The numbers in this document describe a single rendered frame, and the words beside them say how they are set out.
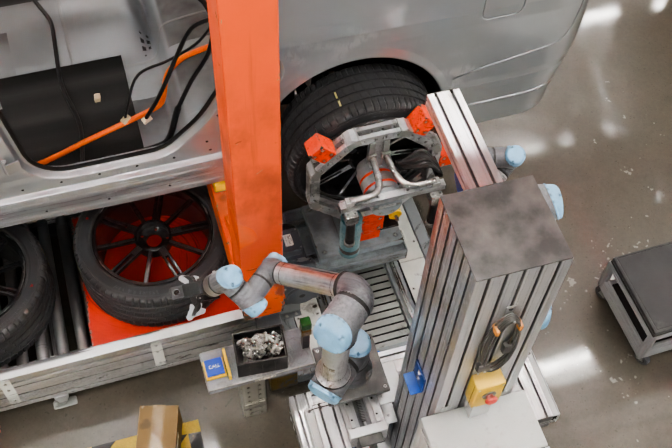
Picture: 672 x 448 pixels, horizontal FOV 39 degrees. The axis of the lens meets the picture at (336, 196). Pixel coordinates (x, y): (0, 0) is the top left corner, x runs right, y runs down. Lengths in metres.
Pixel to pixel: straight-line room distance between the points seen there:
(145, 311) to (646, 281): 2.15
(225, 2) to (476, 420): 1.42
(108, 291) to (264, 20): 1.78
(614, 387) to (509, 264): 2.30
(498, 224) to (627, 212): 2.72
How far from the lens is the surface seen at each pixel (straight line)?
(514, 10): 3.71
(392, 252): 4.43
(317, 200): 3.82
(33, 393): 4.19
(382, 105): 3.62
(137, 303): 3.97
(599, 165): 5.14
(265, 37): 2.57
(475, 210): 2.34
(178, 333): 3.99
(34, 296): 4.05
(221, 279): 3.04
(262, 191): 3.11
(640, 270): 4.43
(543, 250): 2.31
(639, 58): 5.71
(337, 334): 2.78
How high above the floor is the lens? 3.94
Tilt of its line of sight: 55 degrees down
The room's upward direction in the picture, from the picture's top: 4 degrees clockwise
